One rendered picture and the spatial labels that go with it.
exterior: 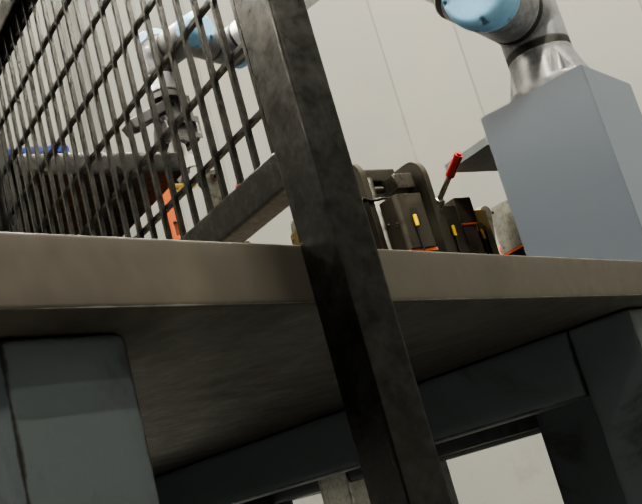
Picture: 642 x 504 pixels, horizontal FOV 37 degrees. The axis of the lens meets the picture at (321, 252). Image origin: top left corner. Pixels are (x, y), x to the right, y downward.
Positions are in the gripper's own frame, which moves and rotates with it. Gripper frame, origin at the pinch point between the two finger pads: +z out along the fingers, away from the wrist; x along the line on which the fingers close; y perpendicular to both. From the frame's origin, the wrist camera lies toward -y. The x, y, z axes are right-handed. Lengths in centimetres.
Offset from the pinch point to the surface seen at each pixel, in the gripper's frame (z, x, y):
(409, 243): 29, -33, 29
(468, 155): 11, -35, 50
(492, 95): -82, 97, 218
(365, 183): 13.5, -27.2, 27.4
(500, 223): 19, -15, 75
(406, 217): 24, -33, 30
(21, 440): 68, -121, -78
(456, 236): 25, -25, 50
